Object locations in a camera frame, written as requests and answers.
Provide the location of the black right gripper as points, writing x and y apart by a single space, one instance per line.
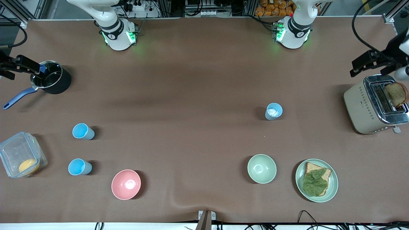
7 61

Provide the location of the pale blue plastic cup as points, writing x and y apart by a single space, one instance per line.
273 111

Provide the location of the aluminium frame profile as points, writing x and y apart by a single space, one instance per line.
25 23
389 18

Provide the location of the green lettuce leaf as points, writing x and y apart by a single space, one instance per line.
314 183

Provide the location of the bright blue plastic cup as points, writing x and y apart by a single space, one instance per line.
81 131
77 166

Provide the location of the dark toast slice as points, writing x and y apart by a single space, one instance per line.
396 94

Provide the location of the pale green plate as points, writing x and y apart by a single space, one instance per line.
334 183

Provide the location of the clear plastic food container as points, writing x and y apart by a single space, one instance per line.
12 153

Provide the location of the pink bowl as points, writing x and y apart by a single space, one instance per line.
126 184

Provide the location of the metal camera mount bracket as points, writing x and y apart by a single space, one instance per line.
206 220

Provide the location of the white power strip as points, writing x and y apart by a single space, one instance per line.
135 6

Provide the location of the bag of orange buns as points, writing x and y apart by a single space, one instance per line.
274 8

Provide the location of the brown table cover mat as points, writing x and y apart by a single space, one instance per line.
204 143

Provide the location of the brown bread slice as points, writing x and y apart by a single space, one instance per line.
311 166

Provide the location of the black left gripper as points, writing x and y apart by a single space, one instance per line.
390 50

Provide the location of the orange round food item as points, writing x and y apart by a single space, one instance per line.
28 166

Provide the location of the pale green bowl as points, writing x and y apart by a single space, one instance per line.
262 168

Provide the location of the white connector block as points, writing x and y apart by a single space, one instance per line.
204 13

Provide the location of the beige chrome toaster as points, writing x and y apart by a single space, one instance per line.
359 108

